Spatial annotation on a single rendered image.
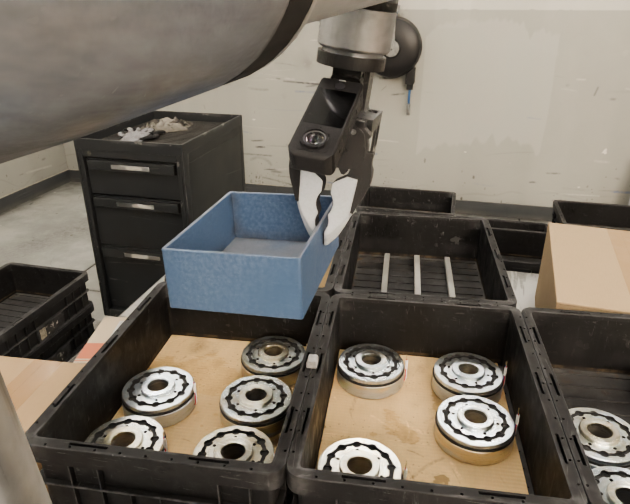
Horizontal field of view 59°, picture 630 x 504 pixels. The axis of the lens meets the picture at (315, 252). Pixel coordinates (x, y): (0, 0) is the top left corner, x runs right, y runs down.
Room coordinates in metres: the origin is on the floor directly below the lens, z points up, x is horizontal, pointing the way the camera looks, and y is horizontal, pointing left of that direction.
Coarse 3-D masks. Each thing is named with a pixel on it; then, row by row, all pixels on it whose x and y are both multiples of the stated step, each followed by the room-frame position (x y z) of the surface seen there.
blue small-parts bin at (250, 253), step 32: (256, 192) 0.72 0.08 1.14; (192, 224) 0.60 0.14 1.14; (224, 224) 0.69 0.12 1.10; (256, 224) 0.72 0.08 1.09; (288, 224) 0.71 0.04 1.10; (320, 224) 0.59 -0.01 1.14; (192, 256) 0.53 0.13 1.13; (224, 256) 0.52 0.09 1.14; (256, 256) 0.51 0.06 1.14; (288, 256) 0.51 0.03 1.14; (320, 256) 0.59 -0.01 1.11; (192, 288) 0.53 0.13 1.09; (224, 288) 0.52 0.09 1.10; (256, 288) 0.51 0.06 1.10; (288, 288) 0.50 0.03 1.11
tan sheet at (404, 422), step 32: (416, 384) 0.71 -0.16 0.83; (352, 416) 0.64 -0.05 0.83; (384, 416) 0.64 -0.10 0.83; (416, 416) 0.64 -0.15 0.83; (320, 448) 0.57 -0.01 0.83; (416, 448) 0.57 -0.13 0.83; (512, 448) 0.57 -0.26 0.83; (416, 480) 0.52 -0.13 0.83; (448, 480) 0.52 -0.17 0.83; (480, 480) 0.52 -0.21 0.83; (512, 480) 0.52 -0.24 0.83
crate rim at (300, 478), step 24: (336, 312) 0.76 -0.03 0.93; (504, 312) 0.77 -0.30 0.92; (528, 336) 0.69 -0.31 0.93; (528, 360) 0.63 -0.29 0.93; (312, 384) 0.58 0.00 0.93; (312, 408) 0.53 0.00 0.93; (552, 408) 0.53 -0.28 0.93; (552, 432) 0.49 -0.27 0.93; (288, 456) 0.46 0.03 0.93; (288, 480) 0.44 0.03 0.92; (312, 480) 0.42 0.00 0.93; (336, 480) 0.42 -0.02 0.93; (360, 480) 0.42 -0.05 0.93; (384, 480) 0.42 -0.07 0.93; (408, 480) 0.42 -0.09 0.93; (576, 480) 0.42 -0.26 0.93
